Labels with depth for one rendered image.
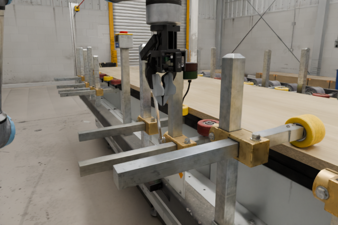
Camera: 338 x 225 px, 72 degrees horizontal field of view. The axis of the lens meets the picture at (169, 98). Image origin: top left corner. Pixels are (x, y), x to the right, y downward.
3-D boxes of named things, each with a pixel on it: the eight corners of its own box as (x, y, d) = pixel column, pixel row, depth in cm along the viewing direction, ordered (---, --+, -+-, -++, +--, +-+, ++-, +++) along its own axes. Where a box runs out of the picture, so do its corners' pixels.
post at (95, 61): (97, 115, 187) (93, 55, 177) (96, 114, 190) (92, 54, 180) (101, 115, 189) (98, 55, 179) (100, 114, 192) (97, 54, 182)
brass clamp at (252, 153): (248, 169, 45) (250, 144, 44) (205, 144, 56) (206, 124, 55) (270, 161, 48) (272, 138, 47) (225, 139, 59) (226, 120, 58)
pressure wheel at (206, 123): (205, 160, 74) (207, 126, 72) (191, 151, 81) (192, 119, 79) (225, 155, 78) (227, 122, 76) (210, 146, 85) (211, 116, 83)
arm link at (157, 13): (140, 8, 60) (172, 10, 65) (141, 27, 61) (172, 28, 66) (155, 1, 52) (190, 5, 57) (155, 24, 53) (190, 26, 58)
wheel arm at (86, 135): (79, 144, 81) (78, 132, 81) (78, 141, 84) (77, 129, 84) (184, 125, 102) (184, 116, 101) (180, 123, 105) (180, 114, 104)
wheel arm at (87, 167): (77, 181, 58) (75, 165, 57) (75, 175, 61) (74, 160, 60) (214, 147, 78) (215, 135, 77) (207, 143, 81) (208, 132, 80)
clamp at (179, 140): (182, 161, 69) (182, 145, 68) (162, 145, 80) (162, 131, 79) (198, 157, 71) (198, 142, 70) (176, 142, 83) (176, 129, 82)
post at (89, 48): (91, 101, 207) (87, 46, 197) (90, 100, 210) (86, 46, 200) (95, 101, 209) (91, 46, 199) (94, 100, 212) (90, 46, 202)
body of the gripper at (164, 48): (159, 75, 56) (159, 23, 53) (145, 72, 63) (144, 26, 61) (186, 74, 59) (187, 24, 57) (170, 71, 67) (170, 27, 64)
